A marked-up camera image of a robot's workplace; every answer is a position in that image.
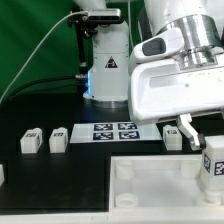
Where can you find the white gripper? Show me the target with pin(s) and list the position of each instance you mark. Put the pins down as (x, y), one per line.
(159, 91)

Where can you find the white square tabletop part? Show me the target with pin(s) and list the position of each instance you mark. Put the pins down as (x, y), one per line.
(158, 182)

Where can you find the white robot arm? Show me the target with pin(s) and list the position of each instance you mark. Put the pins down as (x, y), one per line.
(200, 21)

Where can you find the white marker sheet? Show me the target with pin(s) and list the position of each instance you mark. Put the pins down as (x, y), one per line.
(113, 132)

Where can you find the white obstacle fixture left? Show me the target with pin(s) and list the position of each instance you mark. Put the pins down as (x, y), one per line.
(2, 177)

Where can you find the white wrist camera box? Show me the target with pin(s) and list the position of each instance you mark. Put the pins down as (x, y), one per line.
(157, 48)

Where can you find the black camera on stand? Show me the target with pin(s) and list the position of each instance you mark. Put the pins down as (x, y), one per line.
(86, 24)

